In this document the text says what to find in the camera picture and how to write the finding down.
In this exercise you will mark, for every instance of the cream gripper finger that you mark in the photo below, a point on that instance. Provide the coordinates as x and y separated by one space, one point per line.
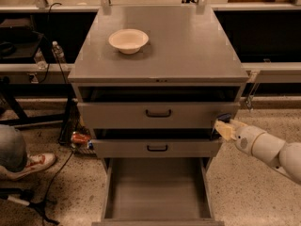
225 130
237 124

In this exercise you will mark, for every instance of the grey top drawer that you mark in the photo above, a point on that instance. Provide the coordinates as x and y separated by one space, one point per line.
155 107

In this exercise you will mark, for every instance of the grey bottom drawer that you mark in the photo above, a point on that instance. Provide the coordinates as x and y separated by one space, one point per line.
157 192

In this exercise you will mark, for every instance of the dark blue rxbar wrapper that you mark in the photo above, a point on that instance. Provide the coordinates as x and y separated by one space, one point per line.
225 118

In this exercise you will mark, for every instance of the black tripod stand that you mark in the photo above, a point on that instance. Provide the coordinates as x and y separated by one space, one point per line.
23 197

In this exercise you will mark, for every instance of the grey middle drawer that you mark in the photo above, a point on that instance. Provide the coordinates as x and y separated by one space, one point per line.
147 143

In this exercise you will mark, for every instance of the blue jeans leg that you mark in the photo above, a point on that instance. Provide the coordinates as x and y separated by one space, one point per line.
13 155

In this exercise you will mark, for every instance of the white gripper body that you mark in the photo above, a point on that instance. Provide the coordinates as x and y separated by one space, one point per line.
246 137

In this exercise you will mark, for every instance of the grey drawer cabinet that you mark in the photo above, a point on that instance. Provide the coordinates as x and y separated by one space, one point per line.
186 48

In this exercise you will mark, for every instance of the wire basket on floor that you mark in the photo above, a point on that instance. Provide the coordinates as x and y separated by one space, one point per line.
73 123

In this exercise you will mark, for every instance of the orange snack bag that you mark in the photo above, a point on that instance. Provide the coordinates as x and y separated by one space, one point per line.
79 138

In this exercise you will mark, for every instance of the black side table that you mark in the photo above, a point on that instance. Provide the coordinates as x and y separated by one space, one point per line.
20 76

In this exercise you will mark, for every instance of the white bowl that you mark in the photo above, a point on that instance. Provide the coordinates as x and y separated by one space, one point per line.
128 41

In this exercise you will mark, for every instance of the clear water bottle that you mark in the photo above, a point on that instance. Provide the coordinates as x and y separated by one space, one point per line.
58 53
40 60

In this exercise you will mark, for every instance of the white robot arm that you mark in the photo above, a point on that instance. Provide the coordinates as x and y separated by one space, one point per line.
276 153

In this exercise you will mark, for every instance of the grey drawer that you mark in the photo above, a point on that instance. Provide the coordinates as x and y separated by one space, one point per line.
155 107
147 143
157 192

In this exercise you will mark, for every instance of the white and red sneaker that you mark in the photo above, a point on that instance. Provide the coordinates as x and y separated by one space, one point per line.
34 163

